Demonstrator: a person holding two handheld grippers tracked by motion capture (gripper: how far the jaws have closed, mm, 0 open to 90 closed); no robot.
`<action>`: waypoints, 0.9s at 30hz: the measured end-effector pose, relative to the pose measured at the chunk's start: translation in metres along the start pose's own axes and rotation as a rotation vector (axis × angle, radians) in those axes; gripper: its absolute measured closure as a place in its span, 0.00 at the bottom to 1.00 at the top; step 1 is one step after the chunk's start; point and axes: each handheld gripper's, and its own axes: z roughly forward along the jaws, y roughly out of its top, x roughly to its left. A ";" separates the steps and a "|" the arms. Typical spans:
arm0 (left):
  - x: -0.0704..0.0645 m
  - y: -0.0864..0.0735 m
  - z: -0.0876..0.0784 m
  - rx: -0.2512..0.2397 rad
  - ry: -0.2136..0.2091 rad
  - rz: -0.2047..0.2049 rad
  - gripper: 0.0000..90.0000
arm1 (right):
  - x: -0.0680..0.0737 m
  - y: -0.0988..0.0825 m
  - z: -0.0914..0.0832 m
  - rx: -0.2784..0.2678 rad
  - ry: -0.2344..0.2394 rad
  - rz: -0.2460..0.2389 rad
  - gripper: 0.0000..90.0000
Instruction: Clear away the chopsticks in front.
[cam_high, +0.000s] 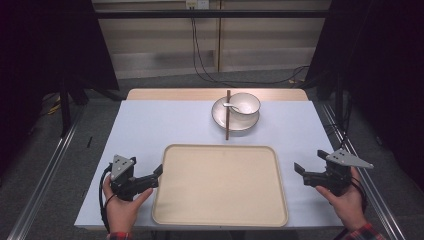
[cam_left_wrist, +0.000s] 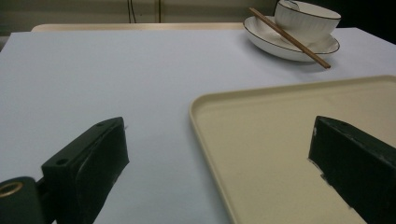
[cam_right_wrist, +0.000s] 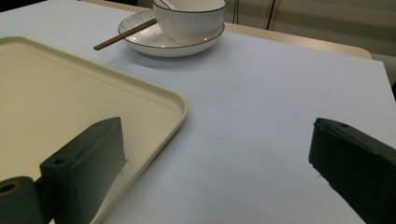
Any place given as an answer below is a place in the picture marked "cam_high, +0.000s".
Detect black horizontal bar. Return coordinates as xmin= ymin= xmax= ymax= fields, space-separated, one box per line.
xmin=94 ymin=9 xmax=332 ymax=20

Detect white round plate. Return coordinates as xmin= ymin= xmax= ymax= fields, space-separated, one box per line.
xmin=210 ymin=96 xmax=261 ymax=132

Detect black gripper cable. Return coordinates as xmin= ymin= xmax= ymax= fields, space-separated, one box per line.
xmin=349 ymin=175 xmax=369 ymax=215
xmin=98 ymin=162 xmax=116 ymax=234

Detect brown wooden chopsticks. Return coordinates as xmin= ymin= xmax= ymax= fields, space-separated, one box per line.
xmin=224 ymin=89 xmax=232 ymax=141

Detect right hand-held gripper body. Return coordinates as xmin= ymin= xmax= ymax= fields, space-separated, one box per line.
xmin=302 ymin=148 xmax=375 ymax=197

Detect white ceramic bowl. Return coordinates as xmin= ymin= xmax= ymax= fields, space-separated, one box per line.
xmin=229 ymin=92 xmax=262 ymax=122

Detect black metal stand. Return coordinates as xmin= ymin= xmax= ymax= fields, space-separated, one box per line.
xmin=334 ymin=71 xmax=345 ymax=143
xmin=58 ymin=74 xmax=74 ymax=138

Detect black wall cable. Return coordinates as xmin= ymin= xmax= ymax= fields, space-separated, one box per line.
xmin=189 ymin=7 xmax=312 ymax=86

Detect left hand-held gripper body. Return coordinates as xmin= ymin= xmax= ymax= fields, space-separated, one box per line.
xmin=109 ymin=154 xmax=160 ymax=202

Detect light blue table mat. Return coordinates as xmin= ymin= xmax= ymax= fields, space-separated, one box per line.
xmin=73 ymin=99 xmax=345 ymax=232

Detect beige plastic tray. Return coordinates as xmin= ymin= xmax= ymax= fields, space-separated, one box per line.
xmin=151 ymin=143 xmax=290 ymax=229

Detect person's left hand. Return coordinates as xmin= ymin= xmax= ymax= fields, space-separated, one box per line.
xmin=102 ymin=174 xmax=155 ymax=234

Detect white wall socket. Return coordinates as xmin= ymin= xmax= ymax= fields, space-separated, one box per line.
xmin=185 ymin=0 xmax=211 ymax=10

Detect white ceramic spoon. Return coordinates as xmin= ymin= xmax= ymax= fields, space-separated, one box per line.
xmin=222 ymin=102 xmax=242 ymax=113

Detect yellow floor cable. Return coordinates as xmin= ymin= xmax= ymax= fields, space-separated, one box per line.
xmin=41 ymin=94 xmax=64 ymax=117

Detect metal floor rail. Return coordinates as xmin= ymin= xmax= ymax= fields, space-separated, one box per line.
xmin=320 ymin=102 xmax=407 ymax=240
xmin=5 ymin=105 xmax=86 ymax=240

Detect dark curtain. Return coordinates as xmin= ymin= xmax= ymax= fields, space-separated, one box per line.
xmin=0 ymin=0 xmax=120 ymax=174
xmin=303 ymin=0 xmax=424 ymax=193

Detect person's right hand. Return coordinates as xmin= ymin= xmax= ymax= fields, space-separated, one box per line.
xmin=314 ymin=166 xmax=368 ymax=232

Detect wooden table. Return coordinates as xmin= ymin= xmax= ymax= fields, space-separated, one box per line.
xmin=125 ymin=87 xmax=310 ymax=102

